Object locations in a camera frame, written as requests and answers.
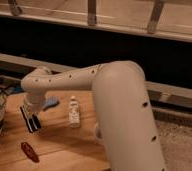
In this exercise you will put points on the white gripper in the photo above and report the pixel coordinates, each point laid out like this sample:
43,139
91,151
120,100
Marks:
29,116

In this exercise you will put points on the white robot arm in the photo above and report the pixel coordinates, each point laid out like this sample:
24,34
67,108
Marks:
122,105

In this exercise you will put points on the red oblong object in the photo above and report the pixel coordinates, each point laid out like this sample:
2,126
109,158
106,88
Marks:
29,152

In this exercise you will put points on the white bowl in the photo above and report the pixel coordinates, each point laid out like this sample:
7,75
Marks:
97,133

